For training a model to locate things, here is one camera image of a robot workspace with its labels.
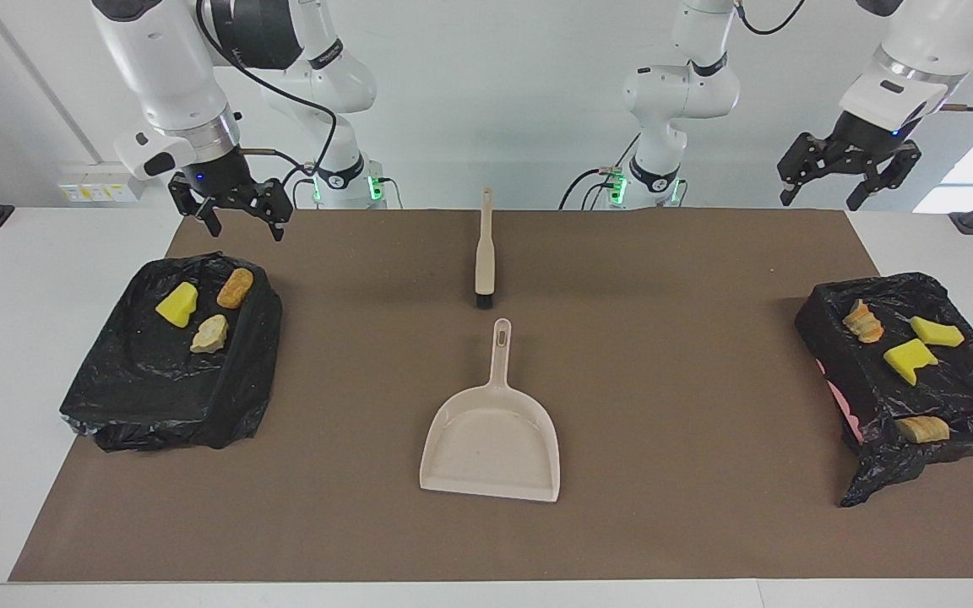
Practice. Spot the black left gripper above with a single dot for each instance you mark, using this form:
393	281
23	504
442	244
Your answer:
862	139

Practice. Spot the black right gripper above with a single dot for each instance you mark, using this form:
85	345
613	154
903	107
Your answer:
220	179

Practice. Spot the brown bread nugget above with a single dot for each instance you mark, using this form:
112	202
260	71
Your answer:
235	289

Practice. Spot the yellow sponge wedge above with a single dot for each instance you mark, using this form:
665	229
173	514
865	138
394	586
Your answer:
178	306

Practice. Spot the pale yellow bread chunk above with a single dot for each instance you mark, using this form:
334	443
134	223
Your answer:
210	334

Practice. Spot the orange striped croissant piece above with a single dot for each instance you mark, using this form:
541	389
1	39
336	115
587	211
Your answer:
863	322

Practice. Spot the yellow sponge block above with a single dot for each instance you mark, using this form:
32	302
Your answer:
936	332

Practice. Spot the thin yellow sponge piece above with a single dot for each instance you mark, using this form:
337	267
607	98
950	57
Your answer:
909	359

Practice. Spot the beige hand brush black bristles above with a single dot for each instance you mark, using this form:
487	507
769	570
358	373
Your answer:
485	253

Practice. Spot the pale bread piece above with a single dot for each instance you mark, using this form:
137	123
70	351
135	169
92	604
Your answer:
923	429

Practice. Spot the beige plastic dustpan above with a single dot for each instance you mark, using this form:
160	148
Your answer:
491	447

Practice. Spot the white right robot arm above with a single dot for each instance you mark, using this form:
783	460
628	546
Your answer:
174	76

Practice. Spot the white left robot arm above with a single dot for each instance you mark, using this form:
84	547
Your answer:
672	93

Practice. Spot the black bag-covered bin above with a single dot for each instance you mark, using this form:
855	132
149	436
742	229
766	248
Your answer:
157	388

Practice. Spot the black bag bin pink rim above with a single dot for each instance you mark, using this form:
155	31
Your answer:
900	397

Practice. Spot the brown table mat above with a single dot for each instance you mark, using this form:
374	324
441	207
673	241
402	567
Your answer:
537	532

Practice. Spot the white wall socket box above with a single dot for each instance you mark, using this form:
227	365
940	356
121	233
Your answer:
81	190

